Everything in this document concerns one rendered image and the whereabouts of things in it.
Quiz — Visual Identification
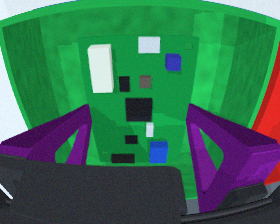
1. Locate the green bin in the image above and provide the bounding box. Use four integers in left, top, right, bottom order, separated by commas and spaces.
0, 0, 280, 200

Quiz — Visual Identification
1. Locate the red tray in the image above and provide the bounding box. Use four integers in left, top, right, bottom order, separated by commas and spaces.
251, 41, 280, 185

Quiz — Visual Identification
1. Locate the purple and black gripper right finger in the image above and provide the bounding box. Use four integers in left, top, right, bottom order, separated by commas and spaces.
186, 103, 280, 213

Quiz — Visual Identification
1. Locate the green circuit board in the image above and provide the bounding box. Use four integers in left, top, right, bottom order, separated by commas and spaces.
77, 34, 200, 163

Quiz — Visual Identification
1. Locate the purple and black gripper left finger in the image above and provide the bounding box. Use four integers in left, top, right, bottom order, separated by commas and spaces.
0, 104, 92, 165

